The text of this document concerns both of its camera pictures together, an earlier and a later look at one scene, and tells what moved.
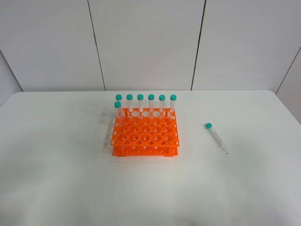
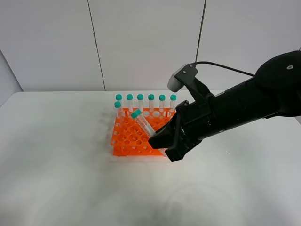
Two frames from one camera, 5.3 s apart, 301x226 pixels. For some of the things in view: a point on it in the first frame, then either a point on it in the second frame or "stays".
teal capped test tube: (208, 126) to (138, 116)
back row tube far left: (118, 98) stays
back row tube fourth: (151, 98) stays
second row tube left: (117, 104) stays
